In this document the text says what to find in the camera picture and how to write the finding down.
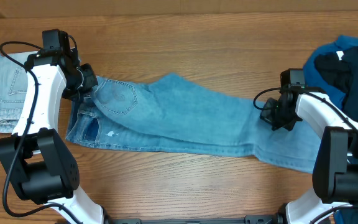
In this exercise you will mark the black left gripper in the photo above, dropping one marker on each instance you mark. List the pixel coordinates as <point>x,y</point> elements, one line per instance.
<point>92,82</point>

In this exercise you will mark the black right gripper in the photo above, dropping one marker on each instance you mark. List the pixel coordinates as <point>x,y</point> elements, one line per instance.
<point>274,114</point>

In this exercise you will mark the long blue denim jeans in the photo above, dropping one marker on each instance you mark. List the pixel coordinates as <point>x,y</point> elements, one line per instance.
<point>176,115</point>

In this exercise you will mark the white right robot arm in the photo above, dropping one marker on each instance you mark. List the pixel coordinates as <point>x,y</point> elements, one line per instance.
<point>335,173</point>

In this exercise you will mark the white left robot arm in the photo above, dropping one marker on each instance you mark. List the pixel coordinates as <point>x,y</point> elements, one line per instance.
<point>41,172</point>

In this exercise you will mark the folded light blue jeans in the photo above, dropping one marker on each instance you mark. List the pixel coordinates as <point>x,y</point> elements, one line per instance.
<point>17,93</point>

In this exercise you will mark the dark blue clothes pile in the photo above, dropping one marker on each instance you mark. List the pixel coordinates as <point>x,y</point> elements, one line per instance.
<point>334,68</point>

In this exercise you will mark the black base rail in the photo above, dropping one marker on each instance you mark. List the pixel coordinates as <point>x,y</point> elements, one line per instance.
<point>248,219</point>

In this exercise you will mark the brown cardboard wall panel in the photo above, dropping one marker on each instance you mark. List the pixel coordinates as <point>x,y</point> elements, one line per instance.
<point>74,8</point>

